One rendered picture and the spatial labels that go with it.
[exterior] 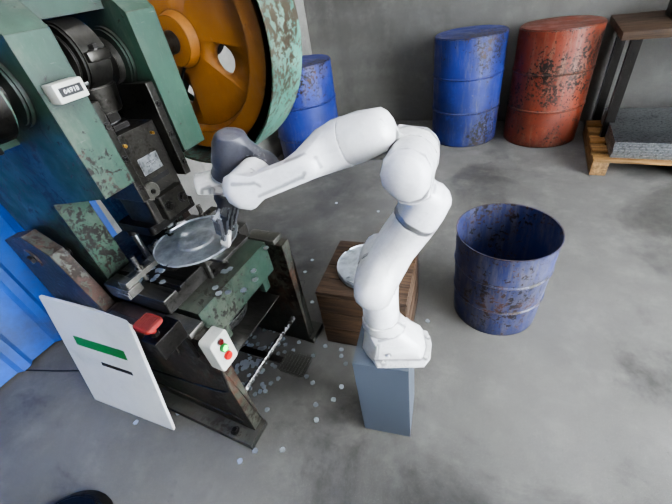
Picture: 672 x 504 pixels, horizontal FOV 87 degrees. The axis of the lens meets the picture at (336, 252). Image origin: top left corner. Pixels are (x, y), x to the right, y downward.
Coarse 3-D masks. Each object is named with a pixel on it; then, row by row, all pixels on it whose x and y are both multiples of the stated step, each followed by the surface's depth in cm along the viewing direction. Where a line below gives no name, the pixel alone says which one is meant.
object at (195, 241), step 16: (192, 224) 131; (208, 224) 129; (160, 240) 125; (176, 240) 124; (192, 240) 121; (208, 240) 120; (160, 256) 118; (176, 256) 116; (192, 256) 115; (208, 256) 114
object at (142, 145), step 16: (128, 128) 101; (144, 128) 103; (128, 144) 100; (144, 144) 104; (160, 144) 109; (144, 160) 105; (160, 160) 110; (144, 176) 106; (160, 176) 110; (176, 176) 116; (160, 192) 111; (176, 192) 113; (128, 208) 114; (144, 208) 110; (160, 208) 111; (176, 208) 114
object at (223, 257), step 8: (240, 240) 118; (232, 248) 115; (216, 256) 113; (224, 256) 113; (200, 264) 122; (208, 264) 122; (216, 264) 126; (224, 264) 129; (208, 272) 124; (216, 272) 126
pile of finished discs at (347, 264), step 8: (352, 248) 171; (360, 248) 171; (344, 256) 168; (352, 256) 167; (344, 264) 163; (352, 264) 162; (344, 272) 159; (352, 272) 158; (344, 280) 155; (352, 280) 154
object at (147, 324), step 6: (144, 318) 99; (150, 318) 98; (156, 318) 98; (138, 324) 97; (144, 324) 97; (150, 324) 96; (156, 324) 96; (138, 330) 96; (144, 330) 95; (150, 330) 95; (156, 330) 100
